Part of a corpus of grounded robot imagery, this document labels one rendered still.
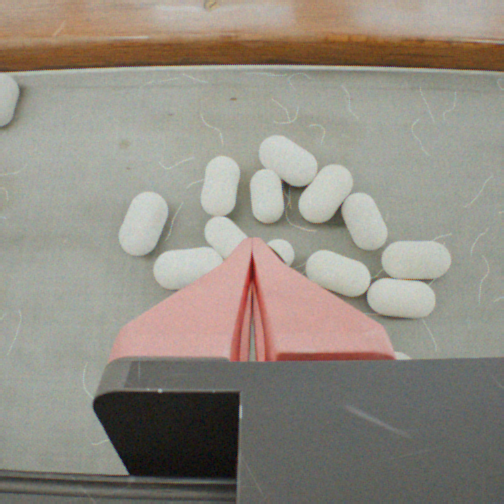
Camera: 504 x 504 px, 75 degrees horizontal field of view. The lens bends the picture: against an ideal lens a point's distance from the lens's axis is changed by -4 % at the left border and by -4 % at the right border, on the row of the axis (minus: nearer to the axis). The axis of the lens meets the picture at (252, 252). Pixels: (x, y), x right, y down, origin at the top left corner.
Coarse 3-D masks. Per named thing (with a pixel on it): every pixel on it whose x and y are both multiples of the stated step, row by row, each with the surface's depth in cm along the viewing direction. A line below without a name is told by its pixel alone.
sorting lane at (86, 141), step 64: (0, 128) 22; (64, 128) 22; (128, 128) 22; (192, 128) 22; (256, 128) 22; (320, 128) 22; (384, 128) 22; (448, 128) 22; (0, 192) 21; (64, 192) 21; (128, 192) 21; (192, 192) 21; (384, 192) 21; (448, 192) 21; (0, 256) 20; (64, 256) 20; (128, 256) 20; (0, 320) 19; (64, 320) 19; (128, 320) 19; (384, 320) 19; (448, 320) 19; (0, 384) 18; (64, 384) 18; (0, 448) 18; (64, 448) 18
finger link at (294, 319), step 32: (256, 256) 10; (256, 288) 9; (288, 288) 7; (320, 288) 7; (256, 320) 11; (288, 320) 6; (320, 320) 6; (352, 320) 6; (256, 352) 11; (288, 352) 5; (320, 352) 5; (352, 352) 5; (384, 352) 5
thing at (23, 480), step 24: (0, 480) 4; (24, 480) 4; (48, 480) 4; (72, 480) 4; (96, 480) 4; (120, 480) 4; (144, 480) 4; (168, 480) 4; (192, 480) 4; (216, 480) 4
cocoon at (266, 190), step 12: (252, 180) 20; (264, 180) 19; (276, 180) 20; (252, 192) 20; (264, 192) 19; (276, 192) 19; (252, 204) 20; (264, 204) 19; (276, 204) 19; (264, 216) 19; (276, 216) 19
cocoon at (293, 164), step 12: (264, 144) 20; (276, 144) 20; (288, 144) 20; (264, 156) 20; (276, 156) 20; (288, 156) 19; (300, 156) 19; (312, 156) 20; (276, 168) 20; (288, 168) 20; (300, 168) 19; (312, 168) 20; (288, 180) 20; (300, 180) 20; (312, 180) 20
